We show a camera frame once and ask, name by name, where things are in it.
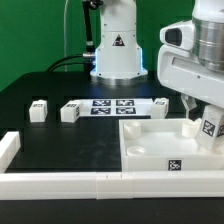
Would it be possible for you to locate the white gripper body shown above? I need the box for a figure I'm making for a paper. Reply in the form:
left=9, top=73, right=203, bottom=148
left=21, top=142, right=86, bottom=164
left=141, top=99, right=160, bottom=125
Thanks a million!
left=157, top=45, right=224, bottom=108

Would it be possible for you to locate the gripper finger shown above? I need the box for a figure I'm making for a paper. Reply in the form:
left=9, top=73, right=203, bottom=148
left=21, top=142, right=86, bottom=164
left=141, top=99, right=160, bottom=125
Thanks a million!
left=181, top=94, right=197, bottom=119

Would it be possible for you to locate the white square tabletop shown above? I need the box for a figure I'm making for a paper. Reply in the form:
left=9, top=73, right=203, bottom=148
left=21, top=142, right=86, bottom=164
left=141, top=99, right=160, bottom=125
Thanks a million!
left=119, top=119, right=224, bottom=172

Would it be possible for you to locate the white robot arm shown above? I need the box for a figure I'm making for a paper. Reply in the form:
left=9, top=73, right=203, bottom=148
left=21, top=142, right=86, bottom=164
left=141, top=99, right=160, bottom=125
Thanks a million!
left=82, top=0, right=224, bottom=113

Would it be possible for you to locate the AprilTag base sheet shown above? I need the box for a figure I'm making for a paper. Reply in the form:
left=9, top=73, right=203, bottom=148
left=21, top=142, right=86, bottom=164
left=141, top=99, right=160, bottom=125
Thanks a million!
left=80, top=98, right=153, bottom=117

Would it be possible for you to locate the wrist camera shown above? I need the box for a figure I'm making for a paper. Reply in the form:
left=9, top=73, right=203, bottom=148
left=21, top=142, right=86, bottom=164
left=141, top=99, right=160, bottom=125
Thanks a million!
left=160, top=20, right=195, bottom=51

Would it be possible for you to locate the black cable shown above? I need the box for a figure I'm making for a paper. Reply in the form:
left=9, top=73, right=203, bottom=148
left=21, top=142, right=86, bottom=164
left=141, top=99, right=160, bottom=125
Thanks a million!
left=46, top=0, right=98, bottom=73

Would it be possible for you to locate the white fence wall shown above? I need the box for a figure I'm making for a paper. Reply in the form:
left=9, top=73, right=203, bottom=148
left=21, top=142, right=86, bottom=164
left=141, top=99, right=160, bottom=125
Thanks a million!
left=0, top=131, right=224, bottom=200

